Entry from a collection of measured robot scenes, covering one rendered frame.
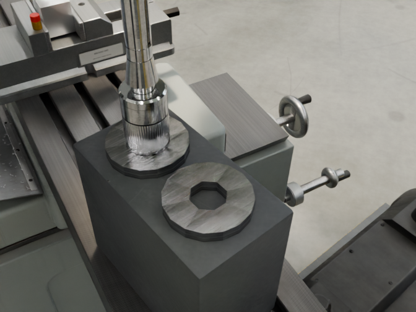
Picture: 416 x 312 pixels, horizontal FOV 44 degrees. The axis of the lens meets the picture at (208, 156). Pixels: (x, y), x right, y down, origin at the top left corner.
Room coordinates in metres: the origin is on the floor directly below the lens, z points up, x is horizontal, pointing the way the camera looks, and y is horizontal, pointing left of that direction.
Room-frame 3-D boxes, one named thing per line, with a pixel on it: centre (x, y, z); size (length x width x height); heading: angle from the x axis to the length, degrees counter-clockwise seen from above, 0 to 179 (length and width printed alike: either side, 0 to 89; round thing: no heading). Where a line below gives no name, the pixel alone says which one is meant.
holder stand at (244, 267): (0.36, 0.03, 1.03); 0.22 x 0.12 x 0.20; 41
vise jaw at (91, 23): (0.85, 0.23, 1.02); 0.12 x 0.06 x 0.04; 30
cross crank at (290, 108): (1.01, -0.19, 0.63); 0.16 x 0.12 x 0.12; 120
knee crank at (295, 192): (0.90, -0.29, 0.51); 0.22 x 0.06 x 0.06; 120
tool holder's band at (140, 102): (0.39, 0.06, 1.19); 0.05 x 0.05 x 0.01
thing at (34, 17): (0.76, 0.29, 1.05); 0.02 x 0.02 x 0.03
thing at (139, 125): (0.39, 0.06, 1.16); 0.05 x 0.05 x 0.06
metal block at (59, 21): (0.82, 0.28, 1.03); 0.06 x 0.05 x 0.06; 30
